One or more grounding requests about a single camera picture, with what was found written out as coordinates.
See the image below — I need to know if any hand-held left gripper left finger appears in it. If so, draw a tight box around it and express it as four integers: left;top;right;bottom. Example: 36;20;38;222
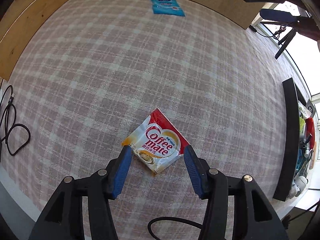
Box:
29;145;133;240

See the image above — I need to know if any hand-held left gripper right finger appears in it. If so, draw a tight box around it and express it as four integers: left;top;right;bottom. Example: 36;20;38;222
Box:
184;144;288;240

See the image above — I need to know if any red white creamer sachet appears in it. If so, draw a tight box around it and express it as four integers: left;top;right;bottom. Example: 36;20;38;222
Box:
122;108;192;177

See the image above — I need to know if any black storage box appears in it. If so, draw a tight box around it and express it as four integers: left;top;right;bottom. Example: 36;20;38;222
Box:
272;77;318;202

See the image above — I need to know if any black tripod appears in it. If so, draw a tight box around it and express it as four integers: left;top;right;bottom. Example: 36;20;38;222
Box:
275;29;297;60

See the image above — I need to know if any pink plaid tablecloth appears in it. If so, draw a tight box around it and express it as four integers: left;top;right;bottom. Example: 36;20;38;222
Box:
0;0;310;240

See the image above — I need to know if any blue tissue pack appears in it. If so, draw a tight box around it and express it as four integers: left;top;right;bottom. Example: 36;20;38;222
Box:
147;0;186;17

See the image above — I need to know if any white crumpled plastic wrap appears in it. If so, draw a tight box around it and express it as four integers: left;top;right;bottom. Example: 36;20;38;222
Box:
291;175;308;195

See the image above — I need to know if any red fabric pouch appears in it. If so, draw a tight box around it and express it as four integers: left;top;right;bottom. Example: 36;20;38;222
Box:
304;117;316;147

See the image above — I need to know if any pine wood panel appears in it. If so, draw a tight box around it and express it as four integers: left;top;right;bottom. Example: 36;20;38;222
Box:
0;0;82;80

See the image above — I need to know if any thin dark red cord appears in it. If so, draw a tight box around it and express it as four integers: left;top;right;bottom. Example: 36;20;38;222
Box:
274;24;287;40

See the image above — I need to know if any black cable with inline controller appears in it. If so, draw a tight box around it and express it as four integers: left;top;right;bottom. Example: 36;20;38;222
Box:
249;24;280;39

